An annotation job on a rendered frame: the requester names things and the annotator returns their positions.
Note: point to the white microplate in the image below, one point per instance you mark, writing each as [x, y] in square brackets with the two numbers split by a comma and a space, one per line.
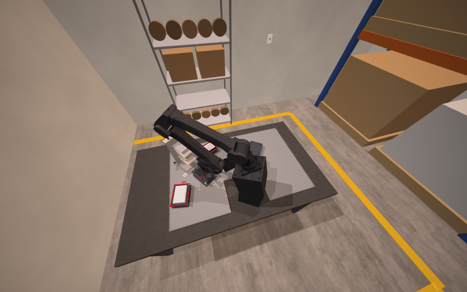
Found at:
[180, 194]

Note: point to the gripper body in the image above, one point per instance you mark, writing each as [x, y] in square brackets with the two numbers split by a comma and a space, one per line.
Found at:
[202, 172]

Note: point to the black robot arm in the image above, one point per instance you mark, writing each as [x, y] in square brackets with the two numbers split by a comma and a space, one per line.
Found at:
[238, 149]

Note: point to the grey shelf rack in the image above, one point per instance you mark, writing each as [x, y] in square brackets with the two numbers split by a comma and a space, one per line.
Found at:
[174, 144]

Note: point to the dark grey flat nest with red border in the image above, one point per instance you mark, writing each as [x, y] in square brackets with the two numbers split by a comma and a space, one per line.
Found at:
[186, 204]

